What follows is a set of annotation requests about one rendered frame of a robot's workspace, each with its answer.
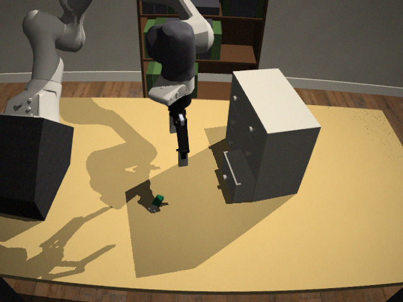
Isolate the green and white eraser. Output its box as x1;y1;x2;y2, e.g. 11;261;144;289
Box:
149;195;164;213

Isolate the grey chest of drawers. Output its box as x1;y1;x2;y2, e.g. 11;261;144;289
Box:
232;69;321;202

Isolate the grey drawer front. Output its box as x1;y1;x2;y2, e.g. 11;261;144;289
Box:
226;121;241;151
228;99;244;145
222;149;256;203
231;75;248;122
242;127;261;179
245;103;267;157

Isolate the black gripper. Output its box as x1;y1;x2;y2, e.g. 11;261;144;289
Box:
168;93;191;167

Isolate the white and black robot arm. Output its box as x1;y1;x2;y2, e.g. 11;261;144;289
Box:
0;0;214;123

